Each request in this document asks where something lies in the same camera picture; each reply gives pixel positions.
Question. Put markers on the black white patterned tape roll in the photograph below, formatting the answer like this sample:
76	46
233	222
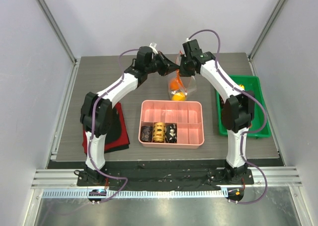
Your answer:
171	133

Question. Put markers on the purple fake grape bunch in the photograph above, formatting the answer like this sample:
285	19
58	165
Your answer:
221	103

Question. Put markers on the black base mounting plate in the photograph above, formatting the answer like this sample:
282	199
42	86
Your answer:
162	178

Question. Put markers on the dark patterned tape roll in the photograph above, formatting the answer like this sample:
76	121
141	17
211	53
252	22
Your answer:
146	133

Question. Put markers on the pink divided organizer tray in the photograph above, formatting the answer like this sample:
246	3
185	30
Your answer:
187	116

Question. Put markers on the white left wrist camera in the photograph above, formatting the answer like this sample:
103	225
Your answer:
153	46

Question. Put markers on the orange fake orange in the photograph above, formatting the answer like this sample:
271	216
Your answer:
175	85

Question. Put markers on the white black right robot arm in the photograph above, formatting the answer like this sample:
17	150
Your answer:
238	110

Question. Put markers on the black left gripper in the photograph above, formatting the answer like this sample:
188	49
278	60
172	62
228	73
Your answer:
167	68

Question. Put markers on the red cloth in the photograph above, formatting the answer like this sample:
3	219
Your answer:
117	137

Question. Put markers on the clear zip bag orange seal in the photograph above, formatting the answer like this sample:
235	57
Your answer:
189	86

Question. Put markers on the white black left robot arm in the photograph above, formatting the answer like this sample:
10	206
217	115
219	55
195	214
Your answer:
97	109

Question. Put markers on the gold patterned tape roll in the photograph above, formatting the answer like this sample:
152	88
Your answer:
159	132

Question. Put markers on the green plastic bin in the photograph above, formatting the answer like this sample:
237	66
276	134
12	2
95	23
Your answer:
251	83

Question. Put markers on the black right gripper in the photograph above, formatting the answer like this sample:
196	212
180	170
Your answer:
185	68

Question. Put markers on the yellow orange fake fruit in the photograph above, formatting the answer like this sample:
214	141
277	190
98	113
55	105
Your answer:
179	96

